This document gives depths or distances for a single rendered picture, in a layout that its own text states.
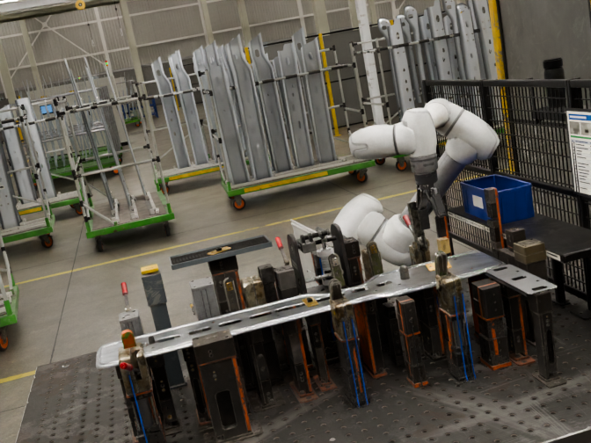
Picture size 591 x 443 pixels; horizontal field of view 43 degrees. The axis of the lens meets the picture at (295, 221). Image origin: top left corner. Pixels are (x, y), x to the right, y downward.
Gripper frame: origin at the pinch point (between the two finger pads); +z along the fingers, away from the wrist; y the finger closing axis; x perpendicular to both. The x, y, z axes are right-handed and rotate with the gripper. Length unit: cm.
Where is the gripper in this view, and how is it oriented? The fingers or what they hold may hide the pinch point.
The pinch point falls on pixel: (433, 229)
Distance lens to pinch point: 259.0
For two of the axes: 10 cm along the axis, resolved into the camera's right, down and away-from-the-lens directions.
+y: 2.3, 1.8, -9.6
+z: 1.8, 9.6, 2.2
